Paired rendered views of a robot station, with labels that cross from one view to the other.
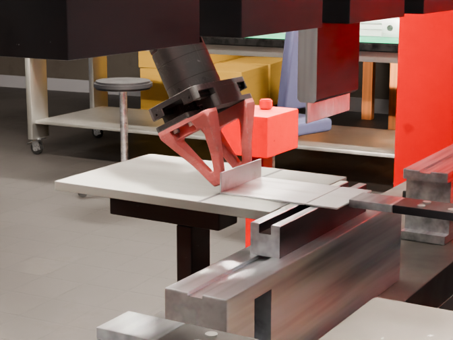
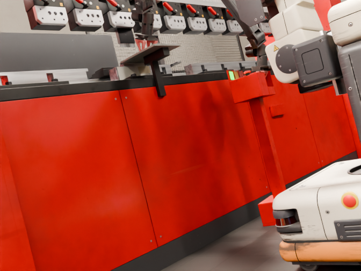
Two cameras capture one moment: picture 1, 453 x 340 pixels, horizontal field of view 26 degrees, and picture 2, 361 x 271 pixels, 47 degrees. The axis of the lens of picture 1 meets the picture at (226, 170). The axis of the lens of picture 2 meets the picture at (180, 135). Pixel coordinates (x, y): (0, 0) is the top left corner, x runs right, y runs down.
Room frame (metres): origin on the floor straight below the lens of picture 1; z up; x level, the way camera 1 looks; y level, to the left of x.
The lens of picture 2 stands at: (3.01, 0.55, 0.52)
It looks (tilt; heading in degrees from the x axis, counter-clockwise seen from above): 1 degrees up; 194
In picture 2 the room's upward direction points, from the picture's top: 14 degrees counter-clockwise
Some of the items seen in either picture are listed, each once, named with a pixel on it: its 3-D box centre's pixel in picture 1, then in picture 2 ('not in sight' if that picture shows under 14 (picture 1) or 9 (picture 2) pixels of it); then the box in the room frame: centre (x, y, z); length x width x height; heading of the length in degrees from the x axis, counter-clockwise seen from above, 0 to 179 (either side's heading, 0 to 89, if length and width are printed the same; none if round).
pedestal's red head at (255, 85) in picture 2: not in sight; (251, 82); (0.77, 0.46, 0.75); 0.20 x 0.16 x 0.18; 161
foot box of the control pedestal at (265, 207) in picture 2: not in sight; (288, 207); (0.78, 0.49, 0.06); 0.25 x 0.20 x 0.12; 71
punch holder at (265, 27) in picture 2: not in sight; (261, 24); (-0.22, 0.60, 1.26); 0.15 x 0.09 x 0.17; 150
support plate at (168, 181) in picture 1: (201, 183); (150, 54); (1.04, 0.03, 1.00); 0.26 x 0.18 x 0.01; 60
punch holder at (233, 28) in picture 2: not in sight; (230, 22); (0.13, 0.40, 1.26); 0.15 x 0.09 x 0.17; 150
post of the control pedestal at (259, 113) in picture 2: not in sight; (268, 148); (0.77, 0.46, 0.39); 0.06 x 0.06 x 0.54; 71
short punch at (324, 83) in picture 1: (329, 69); (125, 38); (0.97, -0.10, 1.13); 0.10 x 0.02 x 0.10; 150
